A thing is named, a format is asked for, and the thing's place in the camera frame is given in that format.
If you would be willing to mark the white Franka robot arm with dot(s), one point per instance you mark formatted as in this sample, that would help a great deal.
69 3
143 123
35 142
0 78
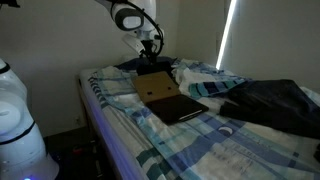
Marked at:
130 16

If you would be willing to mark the black bag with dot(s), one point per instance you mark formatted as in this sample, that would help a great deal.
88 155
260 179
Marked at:
155 68

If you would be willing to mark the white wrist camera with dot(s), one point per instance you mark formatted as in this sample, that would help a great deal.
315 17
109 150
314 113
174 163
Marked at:
133 43

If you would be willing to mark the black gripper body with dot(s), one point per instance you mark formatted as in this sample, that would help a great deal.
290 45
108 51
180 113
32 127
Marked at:
151 48

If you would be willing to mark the teal striped cloth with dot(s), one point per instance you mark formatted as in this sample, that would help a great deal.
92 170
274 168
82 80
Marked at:
210 87

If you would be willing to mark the large black garment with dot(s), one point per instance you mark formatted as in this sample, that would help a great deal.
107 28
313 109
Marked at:
276 103

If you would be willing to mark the dark blue pillow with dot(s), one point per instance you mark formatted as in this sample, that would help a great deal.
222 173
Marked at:
130 63

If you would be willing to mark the blue plaid bed sheet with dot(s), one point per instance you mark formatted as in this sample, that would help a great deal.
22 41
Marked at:
213 150

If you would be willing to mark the white cloth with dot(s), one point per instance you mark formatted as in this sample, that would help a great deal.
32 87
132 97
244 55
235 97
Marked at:
191 80

